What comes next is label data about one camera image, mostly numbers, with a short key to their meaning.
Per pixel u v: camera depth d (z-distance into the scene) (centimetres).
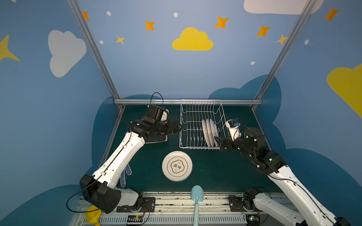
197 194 77
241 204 74
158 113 57
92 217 69
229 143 62
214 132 88
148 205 74
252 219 73
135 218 73
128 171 86
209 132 86
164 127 63
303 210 39
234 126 59
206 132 86
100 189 38
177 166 88
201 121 91
